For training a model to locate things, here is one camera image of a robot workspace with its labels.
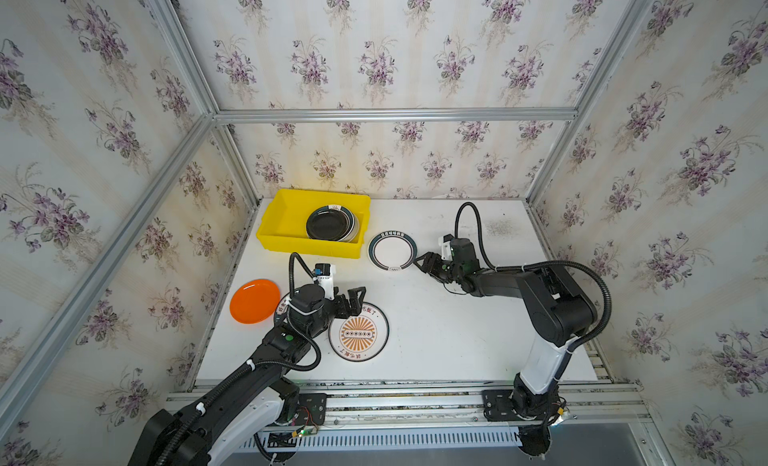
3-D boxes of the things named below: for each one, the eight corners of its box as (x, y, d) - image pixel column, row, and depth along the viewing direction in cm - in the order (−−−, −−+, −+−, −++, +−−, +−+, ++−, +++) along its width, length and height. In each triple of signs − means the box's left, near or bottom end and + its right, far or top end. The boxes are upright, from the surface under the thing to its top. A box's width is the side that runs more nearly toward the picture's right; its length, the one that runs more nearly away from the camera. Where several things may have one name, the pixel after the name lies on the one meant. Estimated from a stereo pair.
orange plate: (226, 323, 89) (223, 319, 87) (241, 283, 98) (237, 279, 96) (272, 323, 90) (270, 319, 87) (282, 283, 98) (280, 279, 96)
